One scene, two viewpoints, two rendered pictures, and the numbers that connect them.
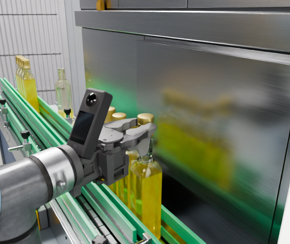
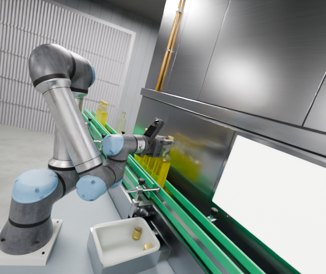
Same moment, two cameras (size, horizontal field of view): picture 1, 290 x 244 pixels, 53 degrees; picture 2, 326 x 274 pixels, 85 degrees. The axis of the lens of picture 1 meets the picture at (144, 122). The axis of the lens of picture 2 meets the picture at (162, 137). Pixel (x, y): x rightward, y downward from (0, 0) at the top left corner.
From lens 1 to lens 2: 31 cm
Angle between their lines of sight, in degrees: 10
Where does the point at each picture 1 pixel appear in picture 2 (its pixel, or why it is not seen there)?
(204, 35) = (202, 112)
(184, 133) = (183, 150)
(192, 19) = (198, 105)
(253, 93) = (216, 137)
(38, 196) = (133, 148)
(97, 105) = (158, 124)
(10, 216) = (123, 151)
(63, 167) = (142, 142)
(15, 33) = (93, 88)
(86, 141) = (151, 136)
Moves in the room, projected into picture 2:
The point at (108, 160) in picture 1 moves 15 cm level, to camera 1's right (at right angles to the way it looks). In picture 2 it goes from (156, 147) to (189, 156)
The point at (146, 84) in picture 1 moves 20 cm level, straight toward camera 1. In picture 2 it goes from (170, 127) to (172, 134)
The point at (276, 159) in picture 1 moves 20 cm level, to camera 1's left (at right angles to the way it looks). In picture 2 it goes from (219, 163) to (175, 151)
